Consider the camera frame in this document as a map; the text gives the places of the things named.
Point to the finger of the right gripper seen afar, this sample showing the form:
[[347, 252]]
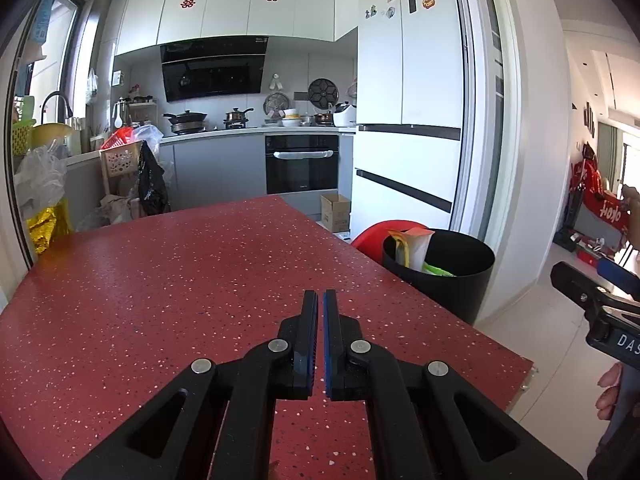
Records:
[[585, 292]]

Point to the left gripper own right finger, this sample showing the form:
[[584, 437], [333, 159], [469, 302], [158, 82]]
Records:
[[426, 421]]

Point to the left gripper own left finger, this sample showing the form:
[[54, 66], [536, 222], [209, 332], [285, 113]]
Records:
[[213, 420]]

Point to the green white plastic bottle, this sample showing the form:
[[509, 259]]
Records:
[[435, 270]]

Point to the yellow orange snack bag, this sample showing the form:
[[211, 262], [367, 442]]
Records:
[[402, 247]]

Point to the blue white milk carton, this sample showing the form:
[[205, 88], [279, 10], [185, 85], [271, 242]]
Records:
[[419, 240]]

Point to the black trash bin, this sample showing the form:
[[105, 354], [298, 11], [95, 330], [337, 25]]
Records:
[[469, 264]]

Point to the kitchen faucet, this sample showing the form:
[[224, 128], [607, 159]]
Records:
[[56, 108]]

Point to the person's right hand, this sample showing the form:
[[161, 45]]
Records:
[[610, 382]]

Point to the cardboard box on floor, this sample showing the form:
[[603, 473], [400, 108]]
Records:
[[335, 212]]

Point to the black garbage bag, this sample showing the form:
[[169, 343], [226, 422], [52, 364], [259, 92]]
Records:
[[152, 191]]

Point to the gold foil bag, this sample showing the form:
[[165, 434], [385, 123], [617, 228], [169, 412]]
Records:
[[48, 225]]

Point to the built-in black oven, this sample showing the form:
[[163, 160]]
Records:
[[301, 162]]

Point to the white rice cooker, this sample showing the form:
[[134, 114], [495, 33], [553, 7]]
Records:
[[345, 115]]

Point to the clear plastic bag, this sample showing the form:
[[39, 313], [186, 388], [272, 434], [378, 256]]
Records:
[[39, 182]]

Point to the red basket on rack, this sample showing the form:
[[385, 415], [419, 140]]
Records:
[[120, 137]]

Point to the black wok on stove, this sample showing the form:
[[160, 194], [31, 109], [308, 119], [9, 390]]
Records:
[[186, 122]]

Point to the white refrigerator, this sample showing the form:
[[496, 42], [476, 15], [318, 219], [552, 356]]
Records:
[[411, 154]]

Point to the black range hood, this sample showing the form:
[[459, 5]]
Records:
[[215, 66]]

